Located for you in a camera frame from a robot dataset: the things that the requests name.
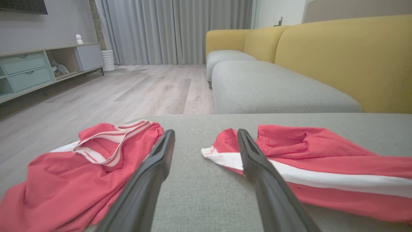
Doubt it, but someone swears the yellow sofa end backrest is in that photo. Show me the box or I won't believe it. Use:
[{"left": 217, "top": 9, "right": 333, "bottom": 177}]
[{"left": 206, "top": 29, "right": 253, "bottom": 63}]

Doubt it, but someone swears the small grey sofa seat cushion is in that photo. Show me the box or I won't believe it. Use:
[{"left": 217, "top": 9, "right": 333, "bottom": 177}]
[{"left": 206, "top": 50, "right": 258, "bottom": 89}]

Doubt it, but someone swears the grey pleated curtain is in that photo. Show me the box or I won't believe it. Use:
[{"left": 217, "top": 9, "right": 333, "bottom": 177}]
[{"left": 97, "top": 0, "right": 255, "bottom": 66}]

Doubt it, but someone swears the black wall television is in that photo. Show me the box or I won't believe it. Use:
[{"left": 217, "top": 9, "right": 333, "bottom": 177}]
[{"left": 0, "top": 0, "right": 48, "bottom": 15}]

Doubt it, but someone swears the soft toy in cabinet shelf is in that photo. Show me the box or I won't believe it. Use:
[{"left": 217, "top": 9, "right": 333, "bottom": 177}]
[{"left": 50, "top": 60, "right": 70, "bottom": 78}]

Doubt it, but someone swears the grey and mint TV cabinet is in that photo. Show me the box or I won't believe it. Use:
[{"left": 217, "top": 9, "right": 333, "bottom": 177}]
[{"left": 0, "top": 43, "right": 104, "bottom": 104}]

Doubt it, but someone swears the white ribbed floor vase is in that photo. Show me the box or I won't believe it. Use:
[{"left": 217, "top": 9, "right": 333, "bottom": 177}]
[{"left": 101, "top": 49, "right": 116, "bottom": 72}]

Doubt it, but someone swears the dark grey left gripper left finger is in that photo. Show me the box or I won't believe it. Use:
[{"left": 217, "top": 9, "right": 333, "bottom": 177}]
[{"left": 95, "top": 130, "right": 175, "bottom": 232}]

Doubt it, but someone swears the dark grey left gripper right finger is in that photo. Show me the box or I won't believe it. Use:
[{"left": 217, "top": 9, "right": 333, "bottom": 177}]
[{"left": 237, "top": 129, "right": 322, "bottom": 232}]

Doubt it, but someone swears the red garment with white stripes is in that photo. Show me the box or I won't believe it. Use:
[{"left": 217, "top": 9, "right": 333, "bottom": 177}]
[{"left": 0, "top": 120, "right": 412, "bottom": 232}]

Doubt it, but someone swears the brown wooden pillar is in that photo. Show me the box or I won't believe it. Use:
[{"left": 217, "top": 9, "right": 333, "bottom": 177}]
[{"left": 89, "top": 0, "right": 107, "bottom": 51}]

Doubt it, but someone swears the beige upholstered panel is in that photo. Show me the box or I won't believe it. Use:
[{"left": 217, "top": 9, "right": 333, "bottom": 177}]
[{"left": 302, "top": 0, "right": 412, "bottom": 24}]

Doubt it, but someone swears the large grey sofa seat cushion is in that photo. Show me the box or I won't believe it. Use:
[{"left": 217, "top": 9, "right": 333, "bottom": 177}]
[{"left": 84, "top": 113, "right": 412, "bottom": 232}]

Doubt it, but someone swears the wide yellow sofa backrest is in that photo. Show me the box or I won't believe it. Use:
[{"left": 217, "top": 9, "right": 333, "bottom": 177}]
[{"left": 275, "top": 14, "right": 412, "bottom": 114}]

